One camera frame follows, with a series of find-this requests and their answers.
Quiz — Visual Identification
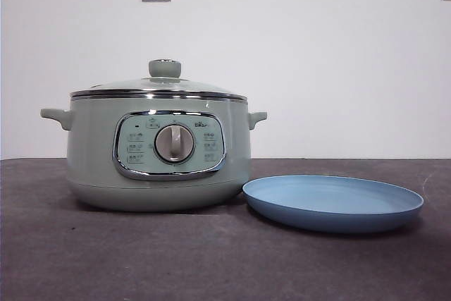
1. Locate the glass lid with green knob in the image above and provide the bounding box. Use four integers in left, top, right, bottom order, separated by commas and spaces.
69, 59, 245, 102

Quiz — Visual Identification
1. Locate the blue round plate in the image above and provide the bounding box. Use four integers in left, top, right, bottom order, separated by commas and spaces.
242, 174, 425, 234

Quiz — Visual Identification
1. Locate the pale green electric steamer pot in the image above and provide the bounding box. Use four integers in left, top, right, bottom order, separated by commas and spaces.
39, 94, 268, 213

